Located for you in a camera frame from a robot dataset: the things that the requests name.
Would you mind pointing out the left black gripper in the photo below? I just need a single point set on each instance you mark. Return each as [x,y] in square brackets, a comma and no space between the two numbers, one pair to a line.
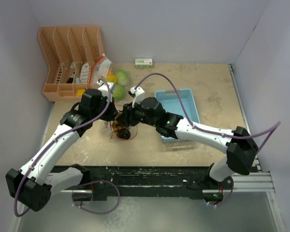
[112,111]

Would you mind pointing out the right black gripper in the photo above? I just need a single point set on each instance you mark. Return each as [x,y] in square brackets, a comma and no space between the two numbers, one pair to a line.
[128,113]

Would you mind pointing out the brown longan bunch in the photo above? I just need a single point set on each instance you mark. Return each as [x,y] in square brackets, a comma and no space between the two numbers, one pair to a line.
[116,126]

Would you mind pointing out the dark purple fruit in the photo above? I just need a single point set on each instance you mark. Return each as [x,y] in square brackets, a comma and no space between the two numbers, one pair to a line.
[124,134]

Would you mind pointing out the green cabbage front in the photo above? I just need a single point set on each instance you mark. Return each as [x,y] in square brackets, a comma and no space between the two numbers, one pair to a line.
[119,92]

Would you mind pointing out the green cabbage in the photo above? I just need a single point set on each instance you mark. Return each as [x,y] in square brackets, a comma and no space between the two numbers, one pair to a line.
[119,92]
[122,78]

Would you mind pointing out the yellow starfruit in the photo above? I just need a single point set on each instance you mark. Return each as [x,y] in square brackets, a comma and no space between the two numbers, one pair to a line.
[112,79]

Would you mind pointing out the clear orange zip bag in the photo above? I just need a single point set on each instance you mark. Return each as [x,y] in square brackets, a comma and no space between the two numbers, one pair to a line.
[104,68]

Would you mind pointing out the green cabbage back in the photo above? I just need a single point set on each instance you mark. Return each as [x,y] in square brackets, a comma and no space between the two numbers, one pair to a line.
[122,78]

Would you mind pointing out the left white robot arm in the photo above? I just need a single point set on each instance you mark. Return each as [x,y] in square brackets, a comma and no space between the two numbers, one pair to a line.
[33,185]

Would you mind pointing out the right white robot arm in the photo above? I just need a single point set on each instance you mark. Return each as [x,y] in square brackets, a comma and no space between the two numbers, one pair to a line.
[239,148]

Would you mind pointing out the yellow block in organizer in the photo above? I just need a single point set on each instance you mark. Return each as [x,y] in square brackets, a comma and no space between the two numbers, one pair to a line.
[80,92]

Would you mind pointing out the white tube in organizer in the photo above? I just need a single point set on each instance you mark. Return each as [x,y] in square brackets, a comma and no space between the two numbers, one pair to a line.
[84,73]

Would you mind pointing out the blue plastic basket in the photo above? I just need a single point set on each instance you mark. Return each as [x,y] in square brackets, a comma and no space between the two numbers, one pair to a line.
[171,104]

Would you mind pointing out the pink desk organizer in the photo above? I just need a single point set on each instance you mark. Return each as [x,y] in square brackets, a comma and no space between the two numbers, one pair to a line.
[66,49]

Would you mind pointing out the green white small box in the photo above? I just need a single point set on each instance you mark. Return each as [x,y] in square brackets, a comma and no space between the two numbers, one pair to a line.
[143,63]

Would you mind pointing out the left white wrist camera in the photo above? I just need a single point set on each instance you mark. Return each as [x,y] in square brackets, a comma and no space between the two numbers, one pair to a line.
[107,86]

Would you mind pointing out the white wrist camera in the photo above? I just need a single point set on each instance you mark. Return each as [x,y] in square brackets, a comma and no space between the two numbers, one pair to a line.
[107,86]
[138,95]

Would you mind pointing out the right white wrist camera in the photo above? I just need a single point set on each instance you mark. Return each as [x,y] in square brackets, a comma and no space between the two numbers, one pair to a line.
[138,95]

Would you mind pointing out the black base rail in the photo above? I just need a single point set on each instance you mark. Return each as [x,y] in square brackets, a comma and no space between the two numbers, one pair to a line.
[138,181]

